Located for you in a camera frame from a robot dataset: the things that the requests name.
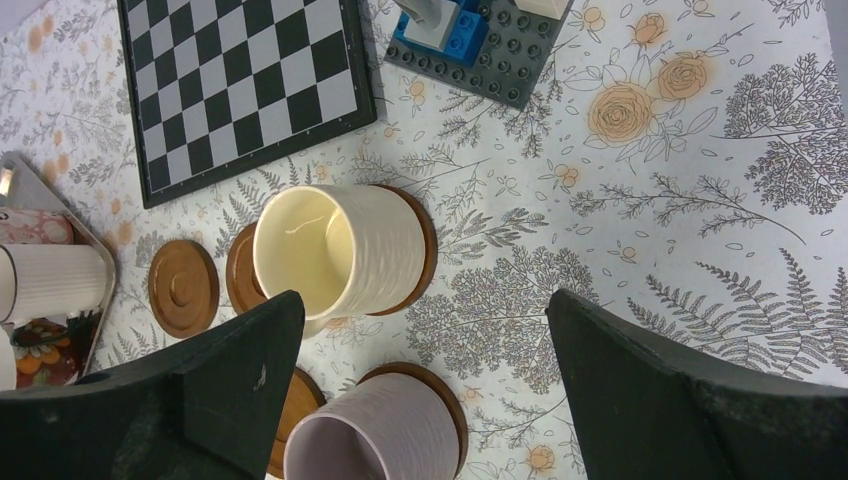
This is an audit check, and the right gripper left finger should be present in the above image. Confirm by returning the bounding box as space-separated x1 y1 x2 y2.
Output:
1 291 305 479

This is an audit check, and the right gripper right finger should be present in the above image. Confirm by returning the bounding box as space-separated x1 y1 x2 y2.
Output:
547 290 847 479

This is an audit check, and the brown wooden coaster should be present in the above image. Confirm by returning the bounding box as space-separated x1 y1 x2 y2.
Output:
357 361 469 478
369 184 438 316
148 240 220 339
225 222 266 314
266 367 326 479

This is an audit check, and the white red bowl cup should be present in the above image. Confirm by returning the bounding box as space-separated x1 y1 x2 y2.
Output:
1 318 81 391

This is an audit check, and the lavender ceramic mug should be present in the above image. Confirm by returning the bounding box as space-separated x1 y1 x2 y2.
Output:
283 373 461 479

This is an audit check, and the cream yellow mug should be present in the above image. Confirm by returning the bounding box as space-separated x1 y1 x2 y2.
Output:
253 184 424 338

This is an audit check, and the white black-rimmed enamel mug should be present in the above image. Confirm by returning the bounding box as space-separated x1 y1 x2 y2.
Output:
1 244 109 326

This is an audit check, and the pink enamel mug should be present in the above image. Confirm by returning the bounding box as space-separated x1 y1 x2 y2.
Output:
1 207 75 245

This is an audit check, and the floral tablecloth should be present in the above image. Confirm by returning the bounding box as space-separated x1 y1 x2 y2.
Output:
1 1 847 479

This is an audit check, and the metal serving tray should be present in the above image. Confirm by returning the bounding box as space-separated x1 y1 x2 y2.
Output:
1 152 116 390

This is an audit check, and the black white chessboard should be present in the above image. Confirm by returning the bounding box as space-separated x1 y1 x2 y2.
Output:
117 0 377 208

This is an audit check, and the grey lego baseplate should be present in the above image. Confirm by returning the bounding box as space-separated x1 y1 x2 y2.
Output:
384 1 571 110

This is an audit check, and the white lego brick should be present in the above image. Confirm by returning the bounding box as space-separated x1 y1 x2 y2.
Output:
515 0 572 20

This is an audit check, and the blue lego brick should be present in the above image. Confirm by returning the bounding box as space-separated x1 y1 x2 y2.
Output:
393 0 489 67

